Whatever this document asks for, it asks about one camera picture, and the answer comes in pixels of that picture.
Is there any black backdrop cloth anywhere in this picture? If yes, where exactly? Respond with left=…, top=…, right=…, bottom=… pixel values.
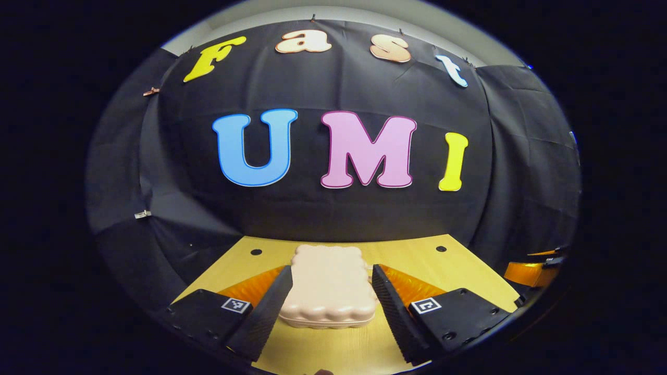
left=86, top=20, right=582, bottom=313

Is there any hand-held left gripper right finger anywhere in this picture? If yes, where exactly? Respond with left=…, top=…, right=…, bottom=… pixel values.
left=371, top=264, right=511, bottom=367

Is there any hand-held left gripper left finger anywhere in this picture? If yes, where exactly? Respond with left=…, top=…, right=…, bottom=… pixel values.
left=167, top=265, right=294, bottom=363

